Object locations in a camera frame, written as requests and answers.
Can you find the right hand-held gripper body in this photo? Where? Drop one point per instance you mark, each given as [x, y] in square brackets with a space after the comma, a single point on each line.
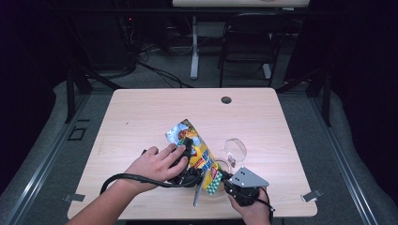
[247, 181]

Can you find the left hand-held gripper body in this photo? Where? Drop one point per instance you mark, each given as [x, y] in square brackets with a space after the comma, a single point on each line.
[189, 178]

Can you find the yellow spouted food pouch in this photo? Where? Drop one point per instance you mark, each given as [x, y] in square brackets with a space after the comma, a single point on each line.
[200, 156]

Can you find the clear glass jar with lid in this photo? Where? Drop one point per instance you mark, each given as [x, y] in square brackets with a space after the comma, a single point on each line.
[235, 150]

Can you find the person's right hand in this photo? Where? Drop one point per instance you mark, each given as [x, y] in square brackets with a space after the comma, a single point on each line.
[255, 214]

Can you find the person's left hand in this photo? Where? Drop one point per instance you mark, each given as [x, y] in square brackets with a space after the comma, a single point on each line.
[153, 168]

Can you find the grey tape piece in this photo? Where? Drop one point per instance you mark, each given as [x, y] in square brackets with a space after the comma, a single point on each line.
[311, 195]
[74, 198]

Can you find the white desk leg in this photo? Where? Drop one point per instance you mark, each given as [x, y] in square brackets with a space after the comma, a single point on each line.
[194, 56]
[267, 71]

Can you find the dark equipment cabinet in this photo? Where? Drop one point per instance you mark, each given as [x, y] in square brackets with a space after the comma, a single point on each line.
[103, 40]

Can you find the aluminium floor rail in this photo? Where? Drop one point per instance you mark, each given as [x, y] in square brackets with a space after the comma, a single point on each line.
[47, 156]
[341, 156]

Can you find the black metal frame post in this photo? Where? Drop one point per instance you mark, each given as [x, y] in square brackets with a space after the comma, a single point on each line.
[70, 93]
[326, 100]

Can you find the black horizontal frame bar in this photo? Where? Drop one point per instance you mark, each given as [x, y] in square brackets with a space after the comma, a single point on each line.
[140, 11]

